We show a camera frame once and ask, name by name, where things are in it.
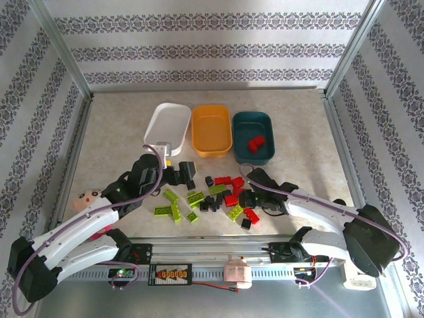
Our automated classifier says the orange plastic container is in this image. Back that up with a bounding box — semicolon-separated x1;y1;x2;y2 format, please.
191;104;233;158

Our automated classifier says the white plastic container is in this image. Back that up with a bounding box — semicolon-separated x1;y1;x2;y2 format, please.
143;102;192;157

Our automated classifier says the pink doll toy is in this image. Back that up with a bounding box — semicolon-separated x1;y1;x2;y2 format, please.
72;188;112;242

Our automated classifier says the teal plastic container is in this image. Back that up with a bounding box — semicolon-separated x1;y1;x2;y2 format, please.
231;111;276;166

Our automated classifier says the pale pink plastic device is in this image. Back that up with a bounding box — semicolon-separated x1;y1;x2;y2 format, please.
223;256;253;291

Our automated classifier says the small board with LEDs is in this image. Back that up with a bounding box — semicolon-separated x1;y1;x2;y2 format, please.
109;268;135;279

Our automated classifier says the black power distribution board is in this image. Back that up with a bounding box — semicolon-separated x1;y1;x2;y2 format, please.
148;263;193;288

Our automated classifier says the white power socket block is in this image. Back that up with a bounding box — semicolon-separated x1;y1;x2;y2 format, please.
341;261;378;294

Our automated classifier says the aluminium side rail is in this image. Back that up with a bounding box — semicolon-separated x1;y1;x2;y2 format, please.
46;94;95;241
321;92;368;213

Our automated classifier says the red yellow wire bundle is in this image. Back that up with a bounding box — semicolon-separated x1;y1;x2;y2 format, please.
293;256;321;278

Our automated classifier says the aluminium rear frame bar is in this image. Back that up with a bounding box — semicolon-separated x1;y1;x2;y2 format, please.
91;86;327;95

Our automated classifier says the grey slotted cable duct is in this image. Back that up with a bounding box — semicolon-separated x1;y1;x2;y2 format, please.
62;264;347;282

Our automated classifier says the red black wire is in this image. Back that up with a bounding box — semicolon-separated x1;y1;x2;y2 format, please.
191;281;240;294

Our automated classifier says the short purple cable loop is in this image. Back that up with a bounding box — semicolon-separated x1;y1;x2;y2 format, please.
111;261;140;291

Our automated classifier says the aluminium frame post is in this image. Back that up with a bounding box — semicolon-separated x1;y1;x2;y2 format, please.
323;0;390;99
28;0;94;99

